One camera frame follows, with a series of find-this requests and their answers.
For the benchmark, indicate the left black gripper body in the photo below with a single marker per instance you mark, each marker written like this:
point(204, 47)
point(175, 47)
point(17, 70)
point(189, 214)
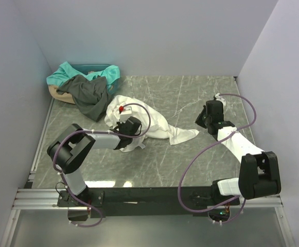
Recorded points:
point(123, 145)

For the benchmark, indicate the dark grey t shirt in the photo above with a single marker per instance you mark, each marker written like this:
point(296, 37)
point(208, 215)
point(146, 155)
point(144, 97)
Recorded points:
point(90, 96)

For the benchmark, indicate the black base beam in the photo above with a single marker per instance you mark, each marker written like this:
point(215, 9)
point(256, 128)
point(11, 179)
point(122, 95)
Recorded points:
point(155, 201)

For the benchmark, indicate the teal plastic basket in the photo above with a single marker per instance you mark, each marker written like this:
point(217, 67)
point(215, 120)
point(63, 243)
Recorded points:
point(111, 72)

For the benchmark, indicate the white polo shirt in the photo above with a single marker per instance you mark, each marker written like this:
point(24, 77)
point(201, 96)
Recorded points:
point(151, 119)

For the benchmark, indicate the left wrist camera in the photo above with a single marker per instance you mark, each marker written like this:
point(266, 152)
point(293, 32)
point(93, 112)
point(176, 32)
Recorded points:
point(124, 113)

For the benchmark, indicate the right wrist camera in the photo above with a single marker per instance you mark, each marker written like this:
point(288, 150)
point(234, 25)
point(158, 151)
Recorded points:
point(219, 97)

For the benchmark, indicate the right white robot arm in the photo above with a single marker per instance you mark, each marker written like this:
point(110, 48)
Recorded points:
point(259, 171)

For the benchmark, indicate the aluminium frame rail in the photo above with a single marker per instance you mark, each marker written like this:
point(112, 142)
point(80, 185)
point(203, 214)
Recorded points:
point(36, 220)

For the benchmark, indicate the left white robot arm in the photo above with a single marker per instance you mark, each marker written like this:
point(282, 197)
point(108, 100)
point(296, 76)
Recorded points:
point(72, 146)

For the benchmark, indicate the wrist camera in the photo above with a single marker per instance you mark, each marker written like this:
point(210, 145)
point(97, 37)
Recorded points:
point(219, 97)
point(124, 113)

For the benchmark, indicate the teal t shirt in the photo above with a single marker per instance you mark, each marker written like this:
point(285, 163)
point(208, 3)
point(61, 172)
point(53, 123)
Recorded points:
point(66, 71)

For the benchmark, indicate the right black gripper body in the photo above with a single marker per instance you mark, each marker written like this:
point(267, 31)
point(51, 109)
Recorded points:
point(201, 118)

